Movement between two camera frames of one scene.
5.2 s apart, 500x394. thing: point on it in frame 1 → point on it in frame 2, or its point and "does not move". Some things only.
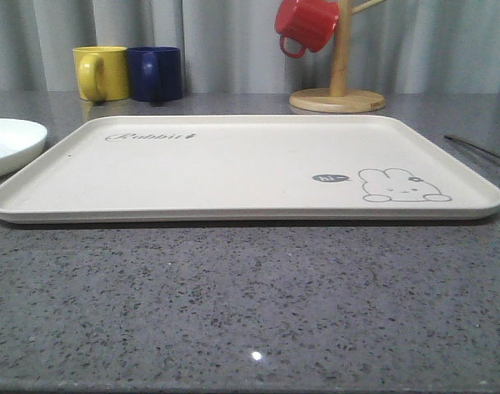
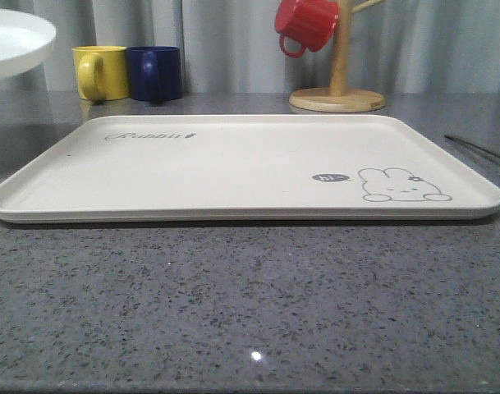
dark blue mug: [156, 73] does not move
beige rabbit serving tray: [185, 168] does not move
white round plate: [11, 142] → [16, 41]
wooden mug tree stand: [338, 98] does not move
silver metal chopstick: [479, 148] → [482, 158]
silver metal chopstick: [479, 148] does not move
